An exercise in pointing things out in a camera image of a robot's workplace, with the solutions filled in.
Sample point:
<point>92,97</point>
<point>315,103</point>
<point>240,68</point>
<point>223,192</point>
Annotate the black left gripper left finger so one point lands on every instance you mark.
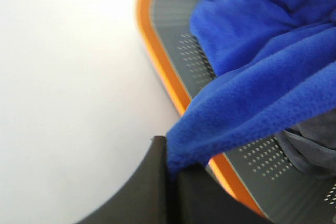
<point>142,199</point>

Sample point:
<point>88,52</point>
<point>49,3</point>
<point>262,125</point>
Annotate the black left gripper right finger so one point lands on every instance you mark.
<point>202,200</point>

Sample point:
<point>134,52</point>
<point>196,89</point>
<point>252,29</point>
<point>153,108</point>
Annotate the blue microfiber towel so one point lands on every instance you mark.
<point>274,62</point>

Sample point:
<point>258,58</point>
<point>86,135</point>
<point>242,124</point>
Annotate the grey perforated plastic basket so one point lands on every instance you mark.
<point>258,174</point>

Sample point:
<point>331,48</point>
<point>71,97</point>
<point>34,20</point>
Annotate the grey folded cloth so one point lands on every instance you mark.
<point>310,145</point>

